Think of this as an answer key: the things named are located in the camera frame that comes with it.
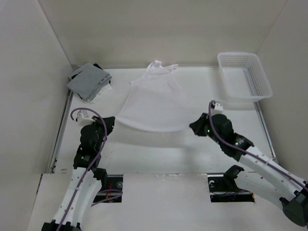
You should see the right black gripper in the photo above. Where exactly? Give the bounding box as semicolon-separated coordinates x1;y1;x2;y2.
189;112;223;145

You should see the white tank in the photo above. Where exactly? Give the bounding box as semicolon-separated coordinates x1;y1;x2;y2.
115;60;190;132
90;84;113;104

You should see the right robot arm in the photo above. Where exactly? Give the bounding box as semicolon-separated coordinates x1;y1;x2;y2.
189;113;308;227

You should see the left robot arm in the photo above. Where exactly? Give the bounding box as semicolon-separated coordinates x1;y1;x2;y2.
41;116;115;231

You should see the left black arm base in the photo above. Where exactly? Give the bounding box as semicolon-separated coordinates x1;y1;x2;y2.
93;168;123;203

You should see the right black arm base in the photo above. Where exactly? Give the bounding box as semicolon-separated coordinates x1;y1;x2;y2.
207;165;255;203

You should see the folded white tank top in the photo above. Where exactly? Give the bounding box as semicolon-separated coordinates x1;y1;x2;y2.
90;84;113;104

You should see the folded grey tank top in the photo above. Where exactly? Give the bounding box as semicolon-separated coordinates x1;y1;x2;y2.
66;76;111;102

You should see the white plastic basket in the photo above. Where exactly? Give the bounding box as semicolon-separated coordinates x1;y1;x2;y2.
217;52;273;103

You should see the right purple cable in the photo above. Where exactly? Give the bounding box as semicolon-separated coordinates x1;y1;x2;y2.
208;100;308;191

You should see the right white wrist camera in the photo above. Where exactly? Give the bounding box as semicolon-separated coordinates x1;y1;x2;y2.
211;102;223;115

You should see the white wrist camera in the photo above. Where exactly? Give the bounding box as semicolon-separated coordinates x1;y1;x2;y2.
211;102;223;115
76;110;94;126

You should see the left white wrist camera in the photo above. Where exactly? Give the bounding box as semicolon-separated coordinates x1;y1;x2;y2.
76;110;94;126

